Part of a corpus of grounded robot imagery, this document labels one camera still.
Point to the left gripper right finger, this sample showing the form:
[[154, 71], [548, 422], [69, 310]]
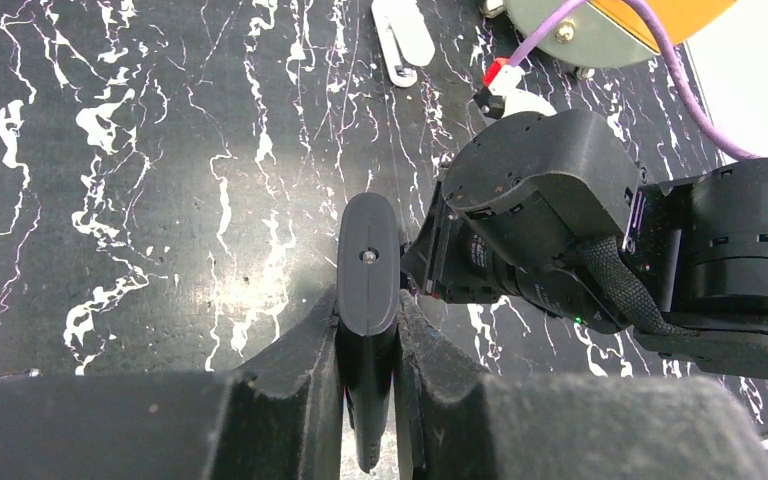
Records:
[[456, 420]]

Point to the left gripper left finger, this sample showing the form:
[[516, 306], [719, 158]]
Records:
[[277, 416]]

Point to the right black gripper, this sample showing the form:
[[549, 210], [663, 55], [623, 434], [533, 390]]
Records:
[[432, 264]]

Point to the black tv remote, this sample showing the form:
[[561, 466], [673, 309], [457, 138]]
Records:
[[368, 282]]

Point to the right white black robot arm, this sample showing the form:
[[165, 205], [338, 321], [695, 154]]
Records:
[[552, 209]]

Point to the small white remote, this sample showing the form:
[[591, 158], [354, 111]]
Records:
[[405, 41]]

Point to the round three-drawer storage box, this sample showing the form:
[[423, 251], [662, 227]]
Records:
[[604, 34]]

